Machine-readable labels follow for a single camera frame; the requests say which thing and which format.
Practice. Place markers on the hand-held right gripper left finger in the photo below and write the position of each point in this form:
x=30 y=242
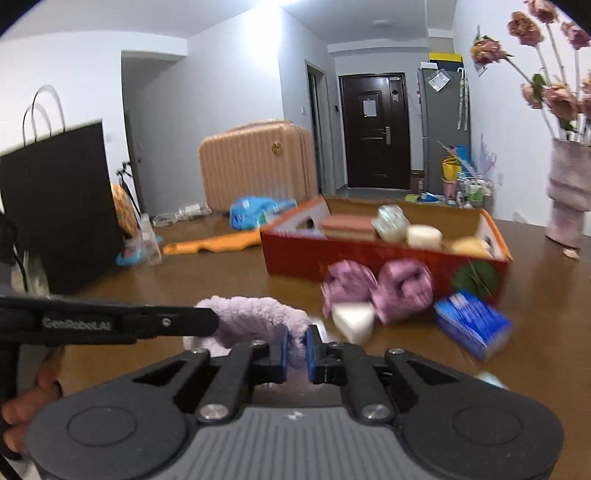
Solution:
x=282 y=353

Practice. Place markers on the fallen dried petal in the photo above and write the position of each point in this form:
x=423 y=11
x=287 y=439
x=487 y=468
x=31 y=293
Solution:
x=572 y=254

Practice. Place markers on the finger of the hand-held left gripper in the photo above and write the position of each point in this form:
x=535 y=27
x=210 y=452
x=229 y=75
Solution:
x=184 y=318

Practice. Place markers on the iridescent clear ball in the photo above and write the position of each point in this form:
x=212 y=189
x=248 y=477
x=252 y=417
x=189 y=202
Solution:
x=390 y=221

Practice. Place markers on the pile of household clutter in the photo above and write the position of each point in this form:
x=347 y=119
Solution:
x=466 y=184

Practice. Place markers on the dark brown entrance door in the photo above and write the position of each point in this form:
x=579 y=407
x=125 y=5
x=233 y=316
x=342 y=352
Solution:
x=374 y=134

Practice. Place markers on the red cardboard box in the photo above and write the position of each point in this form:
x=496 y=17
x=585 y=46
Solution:
x=300 y=256

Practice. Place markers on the wall photo card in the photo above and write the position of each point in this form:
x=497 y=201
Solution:
x=480 y=64

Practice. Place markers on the bunch of dried pink roses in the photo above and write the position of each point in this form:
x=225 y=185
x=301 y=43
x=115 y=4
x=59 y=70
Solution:
x=561 y=99

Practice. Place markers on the pink textured vase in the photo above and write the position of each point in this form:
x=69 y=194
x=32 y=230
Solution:
x=570 y=194

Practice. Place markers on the blue and white packet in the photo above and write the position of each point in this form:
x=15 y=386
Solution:
x=471 y=323

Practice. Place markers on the paper sheet on refrigerator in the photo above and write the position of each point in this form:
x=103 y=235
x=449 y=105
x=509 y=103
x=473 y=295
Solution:
x=438 y=80

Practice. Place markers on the white triangular sponge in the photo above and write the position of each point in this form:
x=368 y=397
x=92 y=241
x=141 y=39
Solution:
x=353 y=323

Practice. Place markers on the yellow and black box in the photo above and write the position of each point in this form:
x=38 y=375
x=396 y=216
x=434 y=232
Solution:
x=445 y=60

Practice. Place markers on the clear plastic container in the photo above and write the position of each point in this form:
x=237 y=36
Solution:
x=131 y=254

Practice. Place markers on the orange patterned bag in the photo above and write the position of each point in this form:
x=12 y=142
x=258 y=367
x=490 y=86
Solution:
x=124 y=210

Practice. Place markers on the grey interior door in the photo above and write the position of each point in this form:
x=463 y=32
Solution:
x=318 y=129

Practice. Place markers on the grey refrigerator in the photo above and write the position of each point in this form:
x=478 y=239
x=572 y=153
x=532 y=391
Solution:
x=443 y=120

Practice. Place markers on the small clear spray bottle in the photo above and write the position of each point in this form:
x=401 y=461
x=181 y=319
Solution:
x=151 y=244

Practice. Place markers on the blue printed tissue pack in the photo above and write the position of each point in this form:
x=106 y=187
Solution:
x=251 y=212

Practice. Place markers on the purple fluffy headband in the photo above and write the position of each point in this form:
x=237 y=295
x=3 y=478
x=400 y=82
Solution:
x=249 y=314

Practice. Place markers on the person's left hand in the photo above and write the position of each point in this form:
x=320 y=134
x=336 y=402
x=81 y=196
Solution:
x=44 y=378

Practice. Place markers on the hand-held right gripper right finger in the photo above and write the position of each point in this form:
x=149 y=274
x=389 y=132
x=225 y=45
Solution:
x=313 y=357

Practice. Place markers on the hanging folded umbrella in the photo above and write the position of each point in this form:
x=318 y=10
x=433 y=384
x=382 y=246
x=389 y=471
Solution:
x=462 y=101

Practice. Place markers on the small hallway ceiling lamp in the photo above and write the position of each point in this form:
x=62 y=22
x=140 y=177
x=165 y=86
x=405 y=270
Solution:
x=381 y=23

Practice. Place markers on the pink ribbed suitcase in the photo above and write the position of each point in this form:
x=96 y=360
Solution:
x=254 y=166

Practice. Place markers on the black paper shopping bag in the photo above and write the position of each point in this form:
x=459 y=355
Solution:
x=60 y=207

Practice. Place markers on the pink layered sponge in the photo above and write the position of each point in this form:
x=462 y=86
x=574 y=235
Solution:
x=348 y=227

